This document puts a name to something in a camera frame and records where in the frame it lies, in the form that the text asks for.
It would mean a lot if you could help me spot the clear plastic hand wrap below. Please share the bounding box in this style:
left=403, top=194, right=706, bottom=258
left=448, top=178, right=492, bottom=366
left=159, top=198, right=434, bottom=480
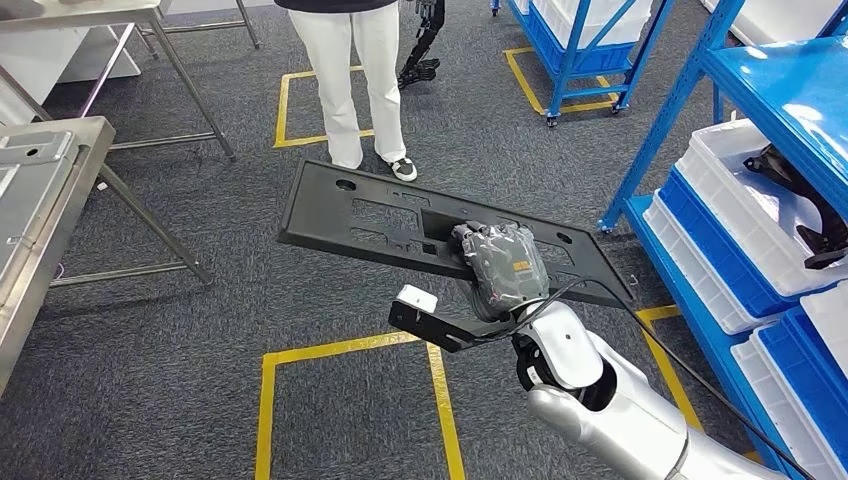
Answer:
left=452, top=220, right=551, bottom=324

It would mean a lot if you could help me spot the stainless steel table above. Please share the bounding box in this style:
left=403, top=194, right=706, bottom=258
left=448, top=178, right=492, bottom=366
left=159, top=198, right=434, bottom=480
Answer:
left=0, top=0, right=262, bottom=164

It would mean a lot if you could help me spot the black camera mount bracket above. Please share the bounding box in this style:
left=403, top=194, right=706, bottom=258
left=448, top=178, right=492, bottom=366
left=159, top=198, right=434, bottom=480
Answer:
left=388, top=299, right=531, bottom=354

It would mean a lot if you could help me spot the white plastic tray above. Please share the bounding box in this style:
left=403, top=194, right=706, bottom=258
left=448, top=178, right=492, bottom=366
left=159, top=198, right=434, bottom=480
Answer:
left=729, top=337, right=848, bottom=480
left=799, top=281, right=848, bottom=380
left=642, top=190, right=780, bottom=337
left=674, top=119, right=848, bottom=299

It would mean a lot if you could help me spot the yellow floor tape outline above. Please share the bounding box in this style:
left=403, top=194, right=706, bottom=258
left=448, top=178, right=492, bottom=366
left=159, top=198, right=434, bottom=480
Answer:
left=254, top=331, right=467, bottom=480
left=634, top=304, right=763, bottom=465

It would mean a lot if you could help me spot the black bracket part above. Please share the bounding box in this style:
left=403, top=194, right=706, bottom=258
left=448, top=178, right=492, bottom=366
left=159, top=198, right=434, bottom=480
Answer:
left=743, top=143, right=848, bottom=271

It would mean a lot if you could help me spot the blue steel shelf rack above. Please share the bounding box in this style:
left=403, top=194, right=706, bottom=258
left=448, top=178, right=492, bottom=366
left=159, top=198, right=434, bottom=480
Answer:
left=598, top=0, right=848, bottom=480

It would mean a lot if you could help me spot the blue plastic bin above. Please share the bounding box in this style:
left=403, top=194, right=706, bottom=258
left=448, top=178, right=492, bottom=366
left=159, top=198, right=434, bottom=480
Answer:
left=506, top=0, right=637, bottom=75

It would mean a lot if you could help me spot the stainless steel workbench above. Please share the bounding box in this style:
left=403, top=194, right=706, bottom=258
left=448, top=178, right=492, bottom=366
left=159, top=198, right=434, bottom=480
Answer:
left=0, top=115, right=215, bottom=399

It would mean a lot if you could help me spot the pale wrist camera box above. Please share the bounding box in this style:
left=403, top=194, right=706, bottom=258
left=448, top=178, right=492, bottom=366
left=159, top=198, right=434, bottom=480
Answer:
left=396, top=284, right=440, bottom=315

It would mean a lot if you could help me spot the black plastic plate part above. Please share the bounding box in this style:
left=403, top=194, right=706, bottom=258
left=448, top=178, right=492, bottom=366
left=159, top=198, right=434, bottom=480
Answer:
left=277, top=158, right=637, bottom=311

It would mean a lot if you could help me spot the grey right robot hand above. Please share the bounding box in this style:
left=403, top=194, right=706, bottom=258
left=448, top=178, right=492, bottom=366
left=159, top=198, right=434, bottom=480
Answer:
left=452, top=220, right=551, bottom=324

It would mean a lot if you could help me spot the white cabinet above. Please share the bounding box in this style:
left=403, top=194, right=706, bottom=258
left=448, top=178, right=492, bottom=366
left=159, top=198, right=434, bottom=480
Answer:
left=0, top=25, right=142, bottom=127

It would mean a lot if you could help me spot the person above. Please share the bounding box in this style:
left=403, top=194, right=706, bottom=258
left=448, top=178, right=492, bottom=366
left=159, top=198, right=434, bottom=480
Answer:
left=273, top=0, right=420, bottom=184

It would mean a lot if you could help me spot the blue wheeled shelf cart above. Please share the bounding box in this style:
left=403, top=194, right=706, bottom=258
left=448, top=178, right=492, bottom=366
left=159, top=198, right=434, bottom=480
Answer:
left=488, top=0, right=678, bottom=128

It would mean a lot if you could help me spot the white plastic bin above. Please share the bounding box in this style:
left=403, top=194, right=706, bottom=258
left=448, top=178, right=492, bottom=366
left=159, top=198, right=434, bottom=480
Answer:
left=700, top=0, right=848, bottom=48
left=529, top=0, right=657, bottom=48

